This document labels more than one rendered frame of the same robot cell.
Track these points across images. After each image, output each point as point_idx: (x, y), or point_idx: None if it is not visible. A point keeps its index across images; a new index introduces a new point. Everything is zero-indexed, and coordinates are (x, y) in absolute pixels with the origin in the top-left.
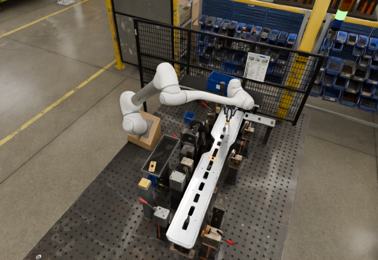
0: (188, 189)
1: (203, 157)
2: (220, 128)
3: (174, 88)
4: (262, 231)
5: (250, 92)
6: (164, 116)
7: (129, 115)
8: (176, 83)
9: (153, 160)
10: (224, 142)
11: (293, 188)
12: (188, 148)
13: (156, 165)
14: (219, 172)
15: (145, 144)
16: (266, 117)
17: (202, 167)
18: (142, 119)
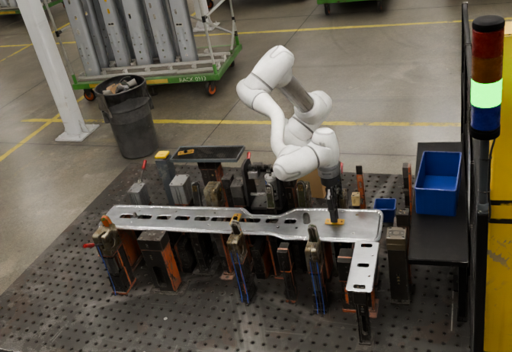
0: (177, 206)
1: (236, 210)
2: (313, 216)
3: (250, 79)
4: (152, 345)
5: (456, 235)
6: (382, 187)
7: (289, 119)
8: (260, 76)
9: (195, 150)
10: (275, 226)
11: None
12: (236, 181)
13: (187, 155)
14: (209, 231)
15: None
16: (372, 276)
17: (216, 212)
18: (300, 137)
